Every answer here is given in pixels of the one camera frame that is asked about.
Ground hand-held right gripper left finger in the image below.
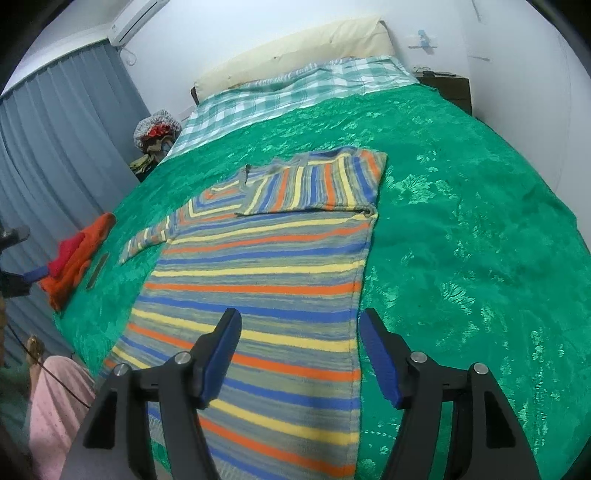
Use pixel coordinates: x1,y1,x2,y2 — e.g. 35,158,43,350
60,308,243,480

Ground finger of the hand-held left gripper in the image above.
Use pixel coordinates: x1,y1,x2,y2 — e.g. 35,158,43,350
0,267,49,297

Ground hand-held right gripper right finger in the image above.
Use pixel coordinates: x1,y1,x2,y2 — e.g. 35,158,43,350
359,307,542,480

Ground striped knit sweater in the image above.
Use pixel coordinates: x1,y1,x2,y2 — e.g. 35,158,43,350
102,147,389,480

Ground pile of dark clothes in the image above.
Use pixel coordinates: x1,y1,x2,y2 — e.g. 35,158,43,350
129,138,178,182

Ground red folded garment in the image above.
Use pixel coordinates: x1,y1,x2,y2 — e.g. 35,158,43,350
46,233,87,278

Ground dark flat bar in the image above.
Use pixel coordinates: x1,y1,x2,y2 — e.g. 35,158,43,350
87,253,110,291

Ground orange folded garment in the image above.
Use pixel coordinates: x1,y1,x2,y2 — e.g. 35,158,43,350
39,212,116,312

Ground grey curtain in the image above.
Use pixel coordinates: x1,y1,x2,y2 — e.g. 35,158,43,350
0,39,153,356

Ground green patterned blanket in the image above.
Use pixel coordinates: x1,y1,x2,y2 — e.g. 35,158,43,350
53,85,591,480

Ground person's pink pants leg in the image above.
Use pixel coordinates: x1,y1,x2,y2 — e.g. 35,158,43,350
28,355,98,480

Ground green checked bed sheet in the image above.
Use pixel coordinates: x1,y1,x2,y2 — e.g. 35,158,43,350
164,55,421,160

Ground white air conditioner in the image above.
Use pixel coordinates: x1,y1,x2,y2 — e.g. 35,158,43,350
108,0,169,47

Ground dark wooden nightstand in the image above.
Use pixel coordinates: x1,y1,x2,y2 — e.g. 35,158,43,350
418,71,472,116

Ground cream pillow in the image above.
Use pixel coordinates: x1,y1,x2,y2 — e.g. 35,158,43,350
193,15,397,100

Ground thin black cable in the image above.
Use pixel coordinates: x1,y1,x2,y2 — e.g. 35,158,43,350
0,323,93,409

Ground blue wall sticker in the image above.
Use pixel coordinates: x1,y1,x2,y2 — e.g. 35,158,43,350
409,28,437,55

